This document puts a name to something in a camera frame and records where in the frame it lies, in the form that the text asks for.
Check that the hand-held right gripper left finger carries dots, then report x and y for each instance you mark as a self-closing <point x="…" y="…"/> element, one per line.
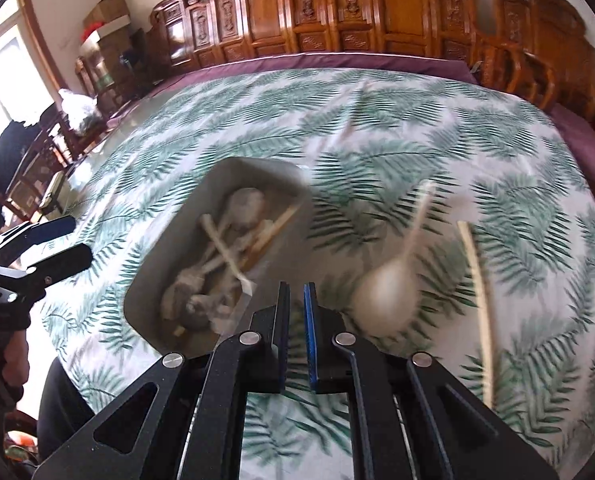
<point x="281" y="340"/>

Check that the white plastic bag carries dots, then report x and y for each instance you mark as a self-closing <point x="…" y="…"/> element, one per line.
<point x="79" y="110"/>

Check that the cream chopstick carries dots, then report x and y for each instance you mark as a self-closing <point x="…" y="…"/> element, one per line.
<point x="480" y="310"/>

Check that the person's left hand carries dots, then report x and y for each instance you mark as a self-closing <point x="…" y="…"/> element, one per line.
<point x="14" y="360"/>

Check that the leaf print tablecloth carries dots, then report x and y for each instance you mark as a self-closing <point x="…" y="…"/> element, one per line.
<point x="387" y="130"/>

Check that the large cream plastic spoon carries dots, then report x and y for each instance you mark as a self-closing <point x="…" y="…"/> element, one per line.
<point x="385" y="292"/>

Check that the window with wooden frame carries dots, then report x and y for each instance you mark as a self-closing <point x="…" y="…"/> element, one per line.
<point x="7" y="75"/>

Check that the wooden armchair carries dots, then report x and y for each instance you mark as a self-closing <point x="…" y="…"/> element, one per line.
<point x="517" y="75"/>

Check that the metal spoon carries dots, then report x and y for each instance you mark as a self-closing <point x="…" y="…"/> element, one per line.
<point x="245" y="205"/>

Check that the carved wooden side sofa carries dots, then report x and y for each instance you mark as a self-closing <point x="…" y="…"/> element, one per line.
<point x="542" y="30"/>

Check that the small cream plastic spoon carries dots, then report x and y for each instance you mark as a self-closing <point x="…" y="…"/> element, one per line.
<point x="222" y="250"/>

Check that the grey rectangular tray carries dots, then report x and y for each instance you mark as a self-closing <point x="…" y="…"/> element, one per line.
<point x="177" y="230"/>

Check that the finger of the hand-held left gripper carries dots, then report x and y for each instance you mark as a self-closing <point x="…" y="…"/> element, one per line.
<point x="42" y="232"/>
<point x="57" y="262"/>

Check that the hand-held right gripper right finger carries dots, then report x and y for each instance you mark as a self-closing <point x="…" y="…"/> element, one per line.
<point x="310" y="340"/>

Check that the long carved wooden sofa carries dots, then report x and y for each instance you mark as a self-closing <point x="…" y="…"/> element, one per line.
<point x="327" y="10"/>

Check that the stack of cardboard boxes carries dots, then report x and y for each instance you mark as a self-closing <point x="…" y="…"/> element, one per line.
<point x="107" y="15"/>

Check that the plain brown wooden chopstick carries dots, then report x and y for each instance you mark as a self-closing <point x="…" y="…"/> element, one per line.
<point x="277" y="227"/>

